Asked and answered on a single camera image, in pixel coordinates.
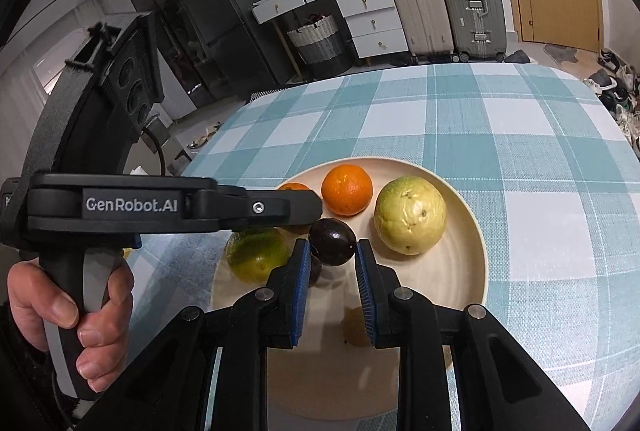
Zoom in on grey door mat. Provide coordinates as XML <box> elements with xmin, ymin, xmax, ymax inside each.
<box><xmin>542</xmin><ymin>42</ymin><xmax>581</xmax><ymax>67</ymax></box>

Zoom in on pale yellow round fruit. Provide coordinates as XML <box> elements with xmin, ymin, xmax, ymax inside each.
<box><xmin>374</xmin><ymin>176</ymin><xmax>447</xmax><ymax>256</ymax></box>

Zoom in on person's left hand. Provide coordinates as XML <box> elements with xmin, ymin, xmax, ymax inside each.
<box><xmin>7</xmin><ymin>256</ymin><xmax>136</xmax><ymax>394</ymax></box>

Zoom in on dark grey refrigerator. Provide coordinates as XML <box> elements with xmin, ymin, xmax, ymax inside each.
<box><xmin>170</xmin><ymin>0</ymin><xmax>297</xmax><ymax>100</ymax></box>

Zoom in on brown round fruit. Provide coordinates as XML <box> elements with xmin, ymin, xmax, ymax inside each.
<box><xmin>341</xmin><ymin>306</ymin><xmax>369</xmax><ymax>347</ymax></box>

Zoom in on woven basket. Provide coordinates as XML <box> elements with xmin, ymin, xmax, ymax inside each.
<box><xmin>286</xmin><ymin>14</ymin><xmax>351</xmax><ymax>80</ymax></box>

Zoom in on dark purple fruit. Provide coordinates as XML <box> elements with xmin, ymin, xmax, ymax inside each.
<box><xmin>307</xmin><ymin>253</ymin><xmax>324</xmax><ymax>288</ymax></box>
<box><xmin>308</xmin><ymin>217</ymin><xmax>359</xmax><ymax>268</ymax></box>

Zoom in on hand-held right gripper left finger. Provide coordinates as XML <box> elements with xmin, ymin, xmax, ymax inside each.
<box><xmin>75</xmin><ymin>237</ymin><xmax>314</xmax><ymax>431</ymax></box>

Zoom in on pile of shoes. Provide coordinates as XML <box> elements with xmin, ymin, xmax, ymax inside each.
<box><xmin>582</xmin><ymin>46</ymin><xmax>640</xmax><ymax>148</ymax></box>

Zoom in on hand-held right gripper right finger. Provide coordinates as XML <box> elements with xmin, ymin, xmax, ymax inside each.
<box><xmin>353</xmin><ymin>237</ymin><xmax>592</xmax><ymax>431</ymax></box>

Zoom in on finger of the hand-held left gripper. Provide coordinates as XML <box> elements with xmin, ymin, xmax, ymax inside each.
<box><xmin>192</xmin><ymin>184</ymin><xmax>325</xmax><ymax>233</ymax></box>

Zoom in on large orange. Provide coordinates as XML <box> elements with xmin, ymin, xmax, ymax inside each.
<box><xmin>321</xmin><ymin>164</ymin><xmax>374</xmax><ymax>217</ymax></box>

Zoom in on white desk with drawers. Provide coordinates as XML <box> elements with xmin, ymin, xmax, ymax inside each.
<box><xmin>251</xmin><ymin>0</ymin><xmax>409</xmax><ymax>85</ymax></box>

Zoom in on beige slippers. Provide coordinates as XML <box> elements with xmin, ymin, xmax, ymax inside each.
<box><xmin>187</xmin><ymin>130</ymin><xmax>221</xmax><ymax>150</ymax></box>

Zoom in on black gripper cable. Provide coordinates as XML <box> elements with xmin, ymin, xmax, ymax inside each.
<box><xmin>142</xmin><ymin>116</ymin><xmax>169</xmax><ymax>175</ymax></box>

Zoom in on silver suitcase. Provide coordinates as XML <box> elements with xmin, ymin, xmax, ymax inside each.
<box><xmin>432</xmin><ymin>0</ymin><xmax>509</xmax><ymax>63</ymax></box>

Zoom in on cream round plate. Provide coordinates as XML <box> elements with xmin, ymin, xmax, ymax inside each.
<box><xmin>210</xmin><ymin>156</ymin><xmax>489</xmax><ymax>418</ymax></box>

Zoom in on green-yellow round fruit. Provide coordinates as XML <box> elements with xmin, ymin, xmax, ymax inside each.
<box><xmin>226</xmin><ymin>227</ymin><xmax>293</xmax><ymax>285</ymax></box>

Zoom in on person's left forearm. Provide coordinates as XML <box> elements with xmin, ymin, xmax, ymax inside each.
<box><xmin>0</xmin><ymin>301</ymin><xmax>76</xmax><ymax>431</ymax></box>

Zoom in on dark glass cabinet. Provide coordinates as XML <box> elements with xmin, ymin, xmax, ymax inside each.
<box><xmin>116</xmin><ymin>0</ymin><xmax>221</xmax><ymax>112</ymax></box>

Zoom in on beige suitcase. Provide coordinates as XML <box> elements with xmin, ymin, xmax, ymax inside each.
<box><xmin>377</xmin><ymin>0</ymin><xmax>456</xmax><ymax>63</ymax></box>

